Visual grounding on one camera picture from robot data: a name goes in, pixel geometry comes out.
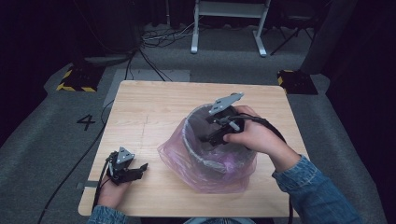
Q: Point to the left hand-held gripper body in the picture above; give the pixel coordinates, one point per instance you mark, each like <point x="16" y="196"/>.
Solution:
<point x="123" y="161"/>

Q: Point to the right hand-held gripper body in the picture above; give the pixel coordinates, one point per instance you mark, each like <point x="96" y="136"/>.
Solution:
<point x="225" y="104"/>

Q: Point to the pale green plastic bin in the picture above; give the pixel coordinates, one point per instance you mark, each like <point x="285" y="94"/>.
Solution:
<point x="199" y="152"/>

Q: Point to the pink plastic bag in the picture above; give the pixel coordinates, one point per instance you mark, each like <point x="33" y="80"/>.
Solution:
<point x="180" y="165"/>

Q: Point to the person's left hand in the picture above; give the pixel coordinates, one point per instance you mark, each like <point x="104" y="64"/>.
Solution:
<point x="113" y="194"/>

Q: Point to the person's right hand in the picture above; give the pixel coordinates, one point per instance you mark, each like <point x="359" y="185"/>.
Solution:
<point x="258" y="137"/>

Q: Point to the grey tape strip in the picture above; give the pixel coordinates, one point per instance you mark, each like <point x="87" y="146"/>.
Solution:
<point x="87" y="184"/>

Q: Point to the yellow black striped stand base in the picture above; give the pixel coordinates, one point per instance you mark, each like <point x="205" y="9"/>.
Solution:
<point x="297" y="82"/>
<point x="79" y="81"/>

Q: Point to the person's blue jeans lap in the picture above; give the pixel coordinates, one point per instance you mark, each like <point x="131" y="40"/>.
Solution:
<point x="218" y="221"/>

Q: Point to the white metal desk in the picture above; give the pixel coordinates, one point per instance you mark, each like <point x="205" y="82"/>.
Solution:
<point x="229" y="9"/>

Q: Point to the black folding chair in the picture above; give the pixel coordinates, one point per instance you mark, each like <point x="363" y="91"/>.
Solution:
<point x="292" y="28"/>

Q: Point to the dark pillar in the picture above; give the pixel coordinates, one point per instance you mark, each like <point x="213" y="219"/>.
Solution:
<point x="330" y="34"/>

